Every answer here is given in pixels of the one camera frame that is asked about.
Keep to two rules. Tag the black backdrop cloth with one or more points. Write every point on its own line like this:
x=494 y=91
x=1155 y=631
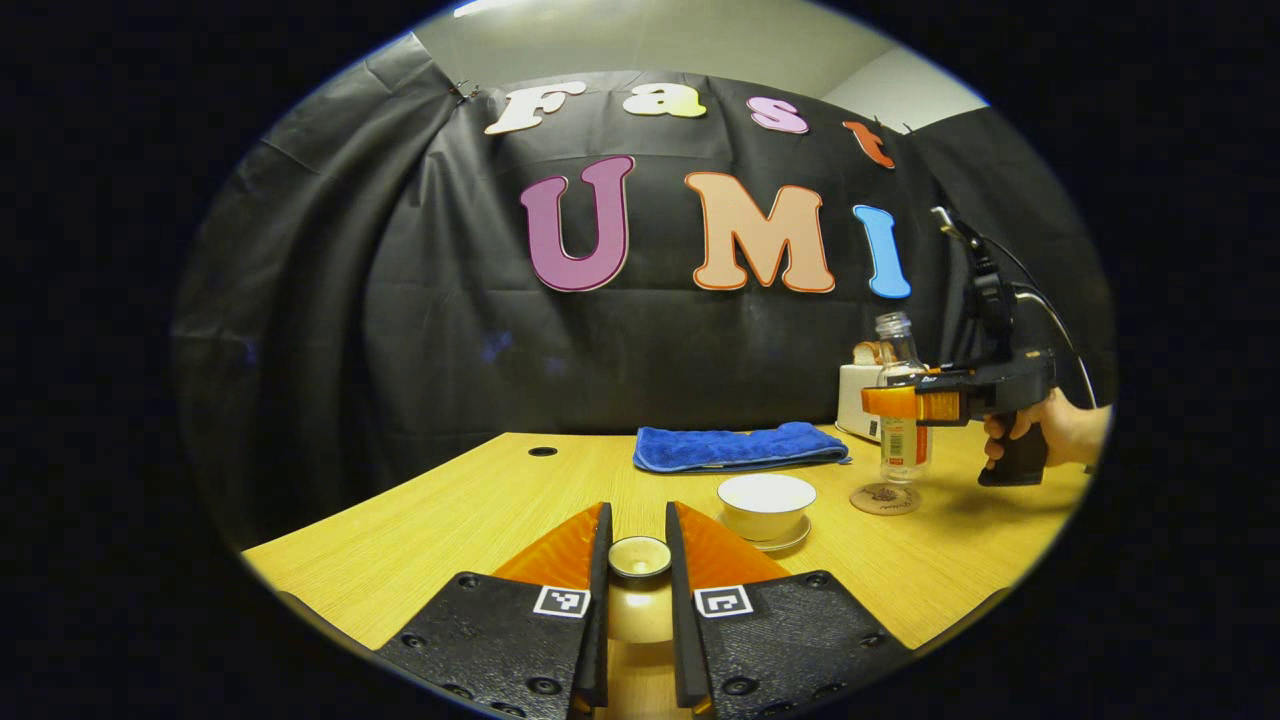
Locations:
x=400 y=330

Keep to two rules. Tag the round cork coaster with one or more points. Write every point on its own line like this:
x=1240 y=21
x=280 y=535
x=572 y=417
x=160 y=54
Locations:
x=885 y=500

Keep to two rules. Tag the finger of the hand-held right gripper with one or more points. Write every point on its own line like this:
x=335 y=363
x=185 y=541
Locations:
x=940 y=381

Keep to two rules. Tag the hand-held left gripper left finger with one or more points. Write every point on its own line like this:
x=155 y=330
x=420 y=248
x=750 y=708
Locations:
x=597 y=640

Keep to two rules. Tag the yellow saucer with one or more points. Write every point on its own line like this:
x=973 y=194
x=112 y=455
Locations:
x=790 y=543

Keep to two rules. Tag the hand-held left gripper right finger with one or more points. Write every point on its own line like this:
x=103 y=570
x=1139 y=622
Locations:
x=683 y=640

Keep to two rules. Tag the toast bread slice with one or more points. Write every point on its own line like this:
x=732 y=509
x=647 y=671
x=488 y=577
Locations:
x=886 y=352
x=864 y=353

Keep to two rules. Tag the yellow teacup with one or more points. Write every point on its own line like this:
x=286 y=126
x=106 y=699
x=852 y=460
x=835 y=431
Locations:
x=767 y=500

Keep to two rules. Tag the white toaster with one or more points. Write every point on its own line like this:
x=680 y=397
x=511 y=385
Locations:
x=855 y=400

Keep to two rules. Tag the clear water bottle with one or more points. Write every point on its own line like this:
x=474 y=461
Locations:
x=905 y=450

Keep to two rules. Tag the blue towel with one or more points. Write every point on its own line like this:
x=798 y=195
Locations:
x=740 y=447

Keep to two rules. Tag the yellow teacup lid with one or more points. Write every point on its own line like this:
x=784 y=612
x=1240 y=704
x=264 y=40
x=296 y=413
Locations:
x=640 y=610

